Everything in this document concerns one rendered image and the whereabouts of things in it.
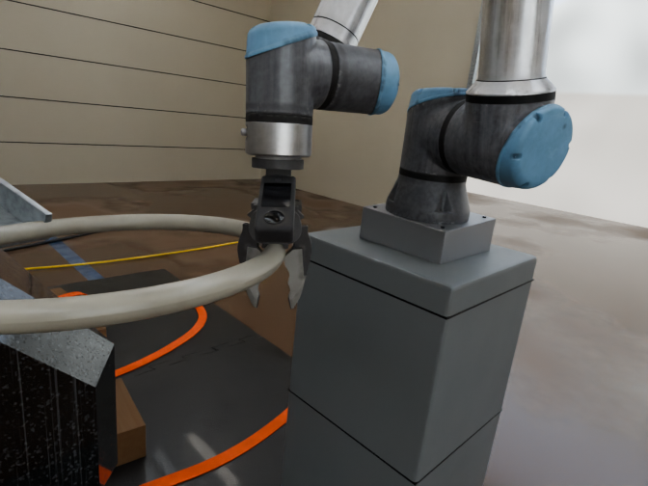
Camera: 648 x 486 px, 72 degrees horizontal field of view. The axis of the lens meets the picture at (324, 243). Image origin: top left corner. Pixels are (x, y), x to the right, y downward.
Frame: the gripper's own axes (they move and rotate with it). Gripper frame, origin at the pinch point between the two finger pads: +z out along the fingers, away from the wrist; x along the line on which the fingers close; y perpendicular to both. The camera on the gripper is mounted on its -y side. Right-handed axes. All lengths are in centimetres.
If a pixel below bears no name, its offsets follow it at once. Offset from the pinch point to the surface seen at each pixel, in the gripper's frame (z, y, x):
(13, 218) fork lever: -7, 19, 46
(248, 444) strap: 80, 73, 11
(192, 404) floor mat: 78, 94, 34
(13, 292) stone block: 8, 21, 50
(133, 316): -6.2, -21.4, 11.7
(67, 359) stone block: 22, 23, 41
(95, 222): -6.5, 19.5, 32.7
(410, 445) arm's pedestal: 36.0, 16.1, -27.2
